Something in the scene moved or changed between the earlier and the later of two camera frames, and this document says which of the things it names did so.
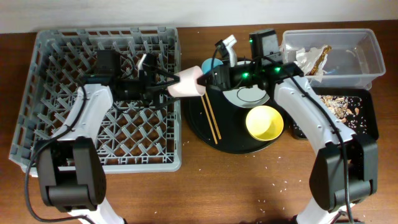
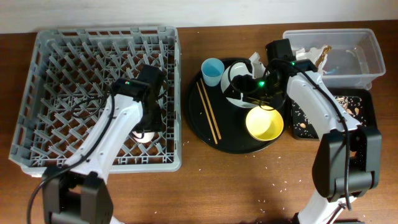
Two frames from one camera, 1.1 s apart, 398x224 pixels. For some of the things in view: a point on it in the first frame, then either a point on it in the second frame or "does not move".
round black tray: x=231 y=121 does not move
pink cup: x=188 y=86 to x=147 y=136
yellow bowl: x=264 y=123 does not move
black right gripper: x=225 y=77 to x=248 y=91
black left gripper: x=149 y=88 to x=157 y=122
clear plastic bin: x=355 y=57 does not move
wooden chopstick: x=209 y=120 does not move
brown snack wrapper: x=324 y=53 does not move
